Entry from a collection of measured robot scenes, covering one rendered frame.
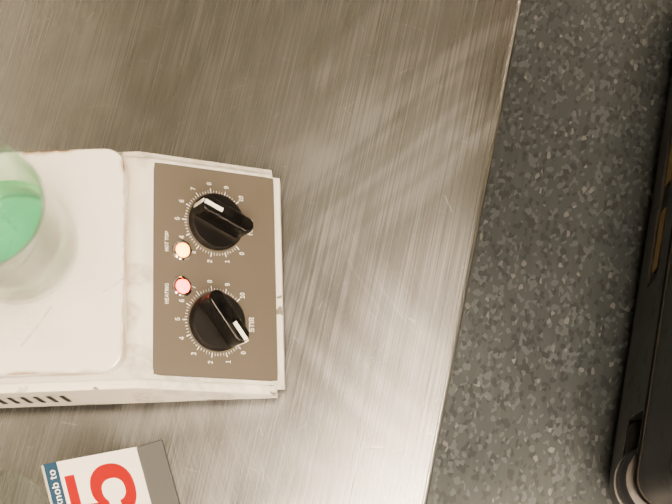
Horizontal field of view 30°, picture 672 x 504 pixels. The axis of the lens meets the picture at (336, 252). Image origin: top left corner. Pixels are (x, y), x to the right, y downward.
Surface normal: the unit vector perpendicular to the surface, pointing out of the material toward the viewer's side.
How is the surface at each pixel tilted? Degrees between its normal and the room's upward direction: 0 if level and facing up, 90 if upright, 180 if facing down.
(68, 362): 0
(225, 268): 30
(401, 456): 0
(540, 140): 0
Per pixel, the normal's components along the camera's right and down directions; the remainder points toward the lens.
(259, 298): 0.48, -0.24
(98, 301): -0.02, -0.25
